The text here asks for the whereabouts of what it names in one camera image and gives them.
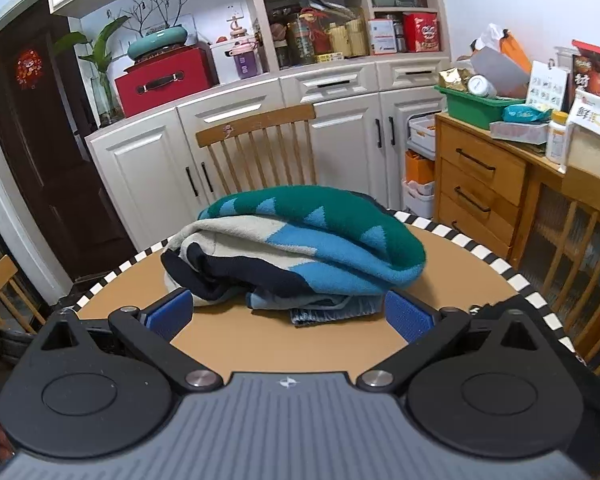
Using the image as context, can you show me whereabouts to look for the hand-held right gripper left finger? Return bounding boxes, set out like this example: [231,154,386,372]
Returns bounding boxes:
[32,287,226,395]

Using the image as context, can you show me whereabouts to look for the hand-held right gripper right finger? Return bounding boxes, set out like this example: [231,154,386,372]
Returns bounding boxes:
[356,290,550,394]

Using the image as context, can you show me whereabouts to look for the green blue navy knit cardigan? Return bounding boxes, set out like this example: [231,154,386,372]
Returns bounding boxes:
[160,185,427,311]

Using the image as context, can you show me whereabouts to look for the blue denim jeans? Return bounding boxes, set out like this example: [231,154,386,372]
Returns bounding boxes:
[247,294,385,328]

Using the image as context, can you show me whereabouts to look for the white cabinet with shelves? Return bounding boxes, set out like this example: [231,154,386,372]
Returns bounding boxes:
[45,0,453,256]

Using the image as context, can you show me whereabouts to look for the white plastic drawer trolley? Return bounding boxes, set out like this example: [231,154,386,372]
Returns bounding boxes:
[402,112,438,218]

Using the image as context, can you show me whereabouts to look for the wooden drawer cabinet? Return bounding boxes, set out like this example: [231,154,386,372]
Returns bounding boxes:
[432,112,600,267]

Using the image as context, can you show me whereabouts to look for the wooden spindle-back chair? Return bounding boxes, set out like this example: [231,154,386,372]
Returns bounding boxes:
[195,104,318,197]
[515,165,600,376]
[0,255,48,333]

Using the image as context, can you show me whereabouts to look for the dark wooden door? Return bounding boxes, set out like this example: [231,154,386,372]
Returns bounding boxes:
[0,0,137,281]

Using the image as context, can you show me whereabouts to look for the green plastic tray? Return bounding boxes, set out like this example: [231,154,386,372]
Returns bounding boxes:
[434,85,526,130]

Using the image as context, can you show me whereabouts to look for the red storage box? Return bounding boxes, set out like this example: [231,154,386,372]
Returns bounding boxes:
[114,47,216,118]

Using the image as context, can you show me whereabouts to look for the white pill bottle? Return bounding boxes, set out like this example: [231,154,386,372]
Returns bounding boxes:
[546,110,569,165]

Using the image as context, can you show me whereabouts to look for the teal packet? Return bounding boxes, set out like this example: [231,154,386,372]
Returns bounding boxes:
[502,104,554,124]

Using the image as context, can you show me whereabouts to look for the gold foil bag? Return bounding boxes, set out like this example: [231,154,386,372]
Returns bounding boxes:
[439,67,476,94]

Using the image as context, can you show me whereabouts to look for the white carton box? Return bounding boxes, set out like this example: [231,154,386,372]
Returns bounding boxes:
[565,90,600,182]

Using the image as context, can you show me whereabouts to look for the purple water bottle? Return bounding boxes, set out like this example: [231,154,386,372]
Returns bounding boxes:
[231,42,261,80]

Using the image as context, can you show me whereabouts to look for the grey flat board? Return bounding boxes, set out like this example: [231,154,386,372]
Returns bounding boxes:
[470,47,531,99]

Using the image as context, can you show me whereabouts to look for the teal pot with bare branches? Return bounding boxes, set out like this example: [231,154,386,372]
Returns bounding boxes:
[112,0,191,64]

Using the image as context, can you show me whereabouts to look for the green plant in glass vase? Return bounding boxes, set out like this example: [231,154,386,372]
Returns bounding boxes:
[55,15,131,128]

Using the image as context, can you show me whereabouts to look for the white desk calendar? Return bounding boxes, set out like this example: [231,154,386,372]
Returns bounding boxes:
[525,60,569,112]

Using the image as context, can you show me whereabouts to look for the white tin with red label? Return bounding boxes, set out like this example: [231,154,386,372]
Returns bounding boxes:
[369,19,397,55]

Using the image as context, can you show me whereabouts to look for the red door ornament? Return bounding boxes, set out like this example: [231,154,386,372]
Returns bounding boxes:
[15,49,46,90]

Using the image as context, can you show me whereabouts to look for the red snack box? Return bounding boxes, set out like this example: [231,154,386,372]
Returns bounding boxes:
[404,12,440,53]

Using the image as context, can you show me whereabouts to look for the orange and white plastic bag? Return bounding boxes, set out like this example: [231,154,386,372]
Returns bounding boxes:
[470,23,531,75]

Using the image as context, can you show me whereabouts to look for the brown printed box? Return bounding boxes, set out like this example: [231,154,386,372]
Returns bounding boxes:
[571,40,600,107]

